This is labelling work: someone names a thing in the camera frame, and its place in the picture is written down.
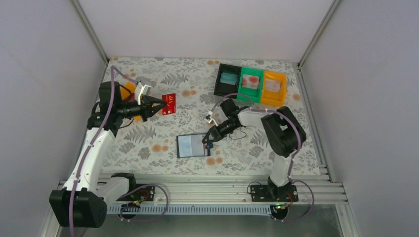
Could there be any red VIP card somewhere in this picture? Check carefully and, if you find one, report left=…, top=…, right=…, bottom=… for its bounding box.
left=162, top=93, right=176, bottom=116

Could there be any blue leather card holder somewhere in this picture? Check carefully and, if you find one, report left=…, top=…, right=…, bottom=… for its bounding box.
left=176, top=133, right=213, bottom=158

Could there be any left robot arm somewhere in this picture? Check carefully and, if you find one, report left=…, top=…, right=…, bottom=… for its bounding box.
left=49, top=81, right=167, bottom=228

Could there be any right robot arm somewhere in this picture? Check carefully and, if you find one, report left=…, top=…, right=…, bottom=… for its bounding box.
left=202, top=98, right=306, bottom=197

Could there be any teal card stack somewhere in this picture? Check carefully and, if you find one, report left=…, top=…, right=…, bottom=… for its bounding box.
left=220, top=72, right=238, bottom=86

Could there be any white red card stack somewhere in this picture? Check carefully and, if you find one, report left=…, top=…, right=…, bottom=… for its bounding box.
left=242, top=74, right=260, bottom=89

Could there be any pale card stack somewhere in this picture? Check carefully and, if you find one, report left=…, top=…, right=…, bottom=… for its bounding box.
left=265, top=79, right=282, bottom=93

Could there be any orange bin left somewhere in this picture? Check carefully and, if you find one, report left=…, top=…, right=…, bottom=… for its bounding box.
left=120, top=82, right=138, bottom=104

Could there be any orange bin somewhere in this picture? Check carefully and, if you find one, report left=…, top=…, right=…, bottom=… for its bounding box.
left=120, top=82, right=138, bottom=104
left=259, top=71, right=287, bottom=107

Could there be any black bin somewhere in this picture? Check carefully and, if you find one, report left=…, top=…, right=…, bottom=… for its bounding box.
left=214, top=63, right=242, bottom=96

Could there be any floral table mat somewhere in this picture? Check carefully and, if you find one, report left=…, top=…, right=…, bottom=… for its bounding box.
left=99, top=57, right=310, bottom=176

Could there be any green bin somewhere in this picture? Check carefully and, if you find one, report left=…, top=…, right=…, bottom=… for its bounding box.
left=237, top=67, right=264, bottom=103

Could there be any orange bin right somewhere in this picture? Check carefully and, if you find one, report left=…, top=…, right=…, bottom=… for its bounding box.
left=259, top=71, right=287, bottom=107

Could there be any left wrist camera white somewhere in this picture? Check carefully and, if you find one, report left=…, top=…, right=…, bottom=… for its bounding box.
left=134, top=82, right=152, bottom=105

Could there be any aluminium mounting rail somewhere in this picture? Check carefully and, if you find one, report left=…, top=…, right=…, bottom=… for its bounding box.
left=54, top=173, right=348, bottom=205

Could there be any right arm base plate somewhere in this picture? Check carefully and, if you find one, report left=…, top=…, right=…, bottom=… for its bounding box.
left=250, top=185, right=299, bottom=202

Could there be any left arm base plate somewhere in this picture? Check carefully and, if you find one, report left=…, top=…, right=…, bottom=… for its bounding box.
left=117, top=184, right=156, bottom=202

